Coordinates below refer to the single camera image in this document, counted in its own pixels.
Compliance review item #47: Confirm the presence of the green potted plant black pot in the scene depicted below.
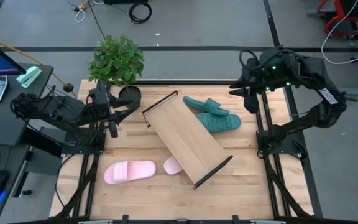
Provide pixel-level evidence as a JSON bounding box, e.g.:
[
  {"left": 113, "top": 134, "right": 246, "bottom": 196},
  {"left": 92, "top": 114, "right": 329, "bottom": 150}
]
[{"left": 88, "top": 34, "right": 145, "bottom": 110}]

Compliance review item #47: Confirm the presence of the red and black cart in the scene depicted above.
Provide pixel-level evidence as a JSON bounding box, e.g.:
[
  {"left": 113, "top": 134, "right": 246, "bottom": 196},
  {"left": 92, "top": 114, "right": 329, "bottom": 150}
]
[{"left": 317, "top": 0, "right": 358, "bottom": 40}]

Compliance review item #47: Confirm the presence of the coiled black cable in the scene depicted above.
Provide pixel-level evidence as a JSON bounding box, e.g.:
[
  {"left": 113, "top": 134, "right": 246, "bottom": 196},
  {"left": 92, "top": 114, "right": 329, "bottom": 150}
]
[{"left": 128, "top": 1, "right": 153, "bottom": 25}]

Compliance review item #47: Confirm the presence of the yellow pole with black knob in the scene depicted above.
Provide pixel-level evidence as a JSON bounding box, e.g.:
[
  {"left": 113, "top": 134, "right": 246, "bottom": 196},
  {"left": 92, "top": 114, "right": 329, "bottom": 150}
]
[{"left": 0, "top": 30, "right": 75, "bottom": 93}]

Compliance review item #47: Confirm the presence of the black aluminium table frame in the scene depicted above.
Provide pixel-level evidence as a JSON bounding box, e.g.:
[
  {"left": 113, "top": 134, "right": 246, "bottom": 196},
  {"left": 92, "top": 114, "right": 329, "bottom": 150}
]
[{"left": 50, "top": 79, "right": 324, "bottom": 224}]

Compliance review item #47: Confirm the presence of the pink rubber slide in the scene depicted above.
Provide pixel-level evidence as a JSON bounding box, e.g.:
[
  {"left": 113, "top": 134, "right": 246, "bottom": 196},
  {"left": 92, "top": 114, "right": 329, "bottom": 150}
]
[
  {"left": 103, "top": 160, "right": 157, "bottom": 185},
  {"left": 163, "top": 155, "right": 185, "bottom": 176}
]

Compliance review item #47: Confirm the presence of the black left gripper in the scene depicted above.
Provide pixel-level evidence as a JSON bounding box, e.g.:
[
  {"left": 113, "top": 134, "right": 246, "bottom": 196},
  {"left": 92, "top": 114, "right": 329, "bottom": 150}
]
[{"left": 87, "top": 81, "right": 142, "bottom": 139}]

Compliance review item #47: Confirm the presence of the white looped cable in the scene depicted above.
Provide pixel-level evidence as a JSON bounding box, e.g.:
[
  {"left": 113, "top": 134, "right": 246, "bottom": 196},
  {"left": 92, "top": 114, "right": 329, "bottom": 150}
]
[{"left": 75, "top": 7, "right": 86, "bottom": 23}]

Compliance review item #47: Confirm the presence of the green rubber slide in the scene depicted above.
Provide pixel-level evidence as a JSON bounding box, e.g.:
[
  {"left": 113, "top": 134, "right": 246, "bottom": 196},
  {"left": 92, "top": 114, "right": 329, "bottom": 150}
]
[
  {"left": 196, "top": 112, "right": 242, "bottom": 134},
  {"left": 182, "top": 95, "right": 231, "bottom": 116}
]

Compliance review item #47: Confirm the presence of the long black floor cable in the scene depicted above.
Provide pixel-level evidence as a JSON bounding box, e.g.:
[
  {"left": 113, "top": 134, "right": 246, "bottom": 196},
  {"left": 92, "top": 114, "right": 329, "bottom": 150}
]
[{"left": 86, "top": 0, "right": 106, "bottom": 40}]

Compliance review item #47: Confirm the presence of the mint green stapler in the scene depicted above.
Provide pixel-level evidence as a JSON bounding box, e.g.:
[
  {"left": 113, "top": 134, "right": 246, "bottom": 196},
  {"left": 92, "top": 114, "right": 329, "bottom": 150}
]
[{"left": 16, "top": 65, "right": 42, "bottom": 89}]

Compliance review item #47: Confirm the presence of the black desk leg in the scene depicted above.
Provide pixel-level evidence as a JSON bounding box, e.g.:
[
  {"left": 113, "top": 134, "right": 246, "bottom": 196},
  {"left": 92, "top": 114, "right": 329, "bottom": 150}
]
[{"left": 11, "top": 146, "right": 35, "bottom": 198}]

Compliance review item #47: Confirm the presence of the dark grey keyboard desk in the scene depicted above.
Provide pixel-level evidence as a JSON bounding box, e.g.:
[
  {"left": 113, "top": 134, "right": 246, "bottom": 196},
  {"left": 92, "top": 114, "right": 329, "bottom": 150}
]
[{"left": 0, "top": 141, "right": 34, "bottom": 224}]

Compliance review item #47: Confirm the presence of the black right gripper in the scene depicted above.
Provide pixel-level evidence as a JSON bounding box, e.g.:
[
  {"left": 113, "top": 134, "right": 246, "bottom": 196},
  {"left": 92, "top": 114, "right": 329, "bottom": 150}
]
[{"left": 228, "top": 57, "right": 272, "bottom": 114}]

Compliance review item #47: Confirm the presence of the long white cable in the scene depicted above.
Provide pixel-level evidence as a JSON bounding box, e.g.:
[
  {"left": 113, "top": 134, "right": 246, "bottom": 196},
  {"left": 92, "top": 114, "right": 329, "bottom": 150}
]
[{"left": 321, "top": 0, "right": 358, "bottom": 65}]

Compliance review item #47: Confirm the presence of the wooden shelf with black legs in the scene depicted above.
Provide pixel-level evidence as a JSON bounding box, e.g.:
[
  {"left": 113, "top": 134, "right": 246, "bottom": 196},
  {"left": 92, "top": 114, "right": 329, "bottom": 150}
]
[{"left": 141, "top": 90, "right": 234, "bottom": 190}]

